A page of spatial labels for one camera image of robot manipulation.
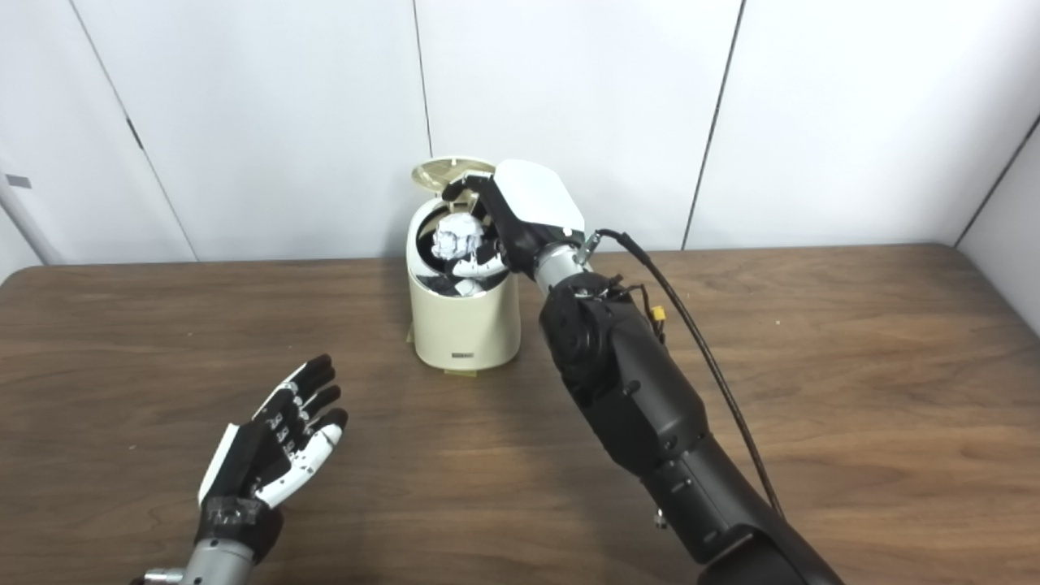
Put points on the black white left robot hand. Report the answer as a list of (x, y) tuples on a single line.
[(252, 463)]

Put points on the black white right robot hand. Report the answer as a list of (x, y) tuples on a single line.
[(536, 199)]

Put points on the white paper ball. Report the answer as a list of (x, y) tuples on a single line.
[(455, 237)]

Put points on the round cream bin lid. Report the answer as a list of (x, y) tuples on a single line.
[(439, 172)]

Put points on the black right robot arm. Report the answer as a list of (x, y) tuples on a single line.
[(642, 398)]

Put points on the black bin liner bag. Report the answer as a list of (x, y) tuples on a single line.
[(426, 244)]

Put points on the cream-colored trash bin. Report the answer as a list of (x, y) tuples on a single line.
[(467, 329)]

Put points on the black wall panel hinge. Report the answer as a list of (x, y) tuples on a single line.
[(135, 134)]

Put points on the grey wall label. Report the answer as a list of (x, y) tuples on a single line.
[(19, 181)]

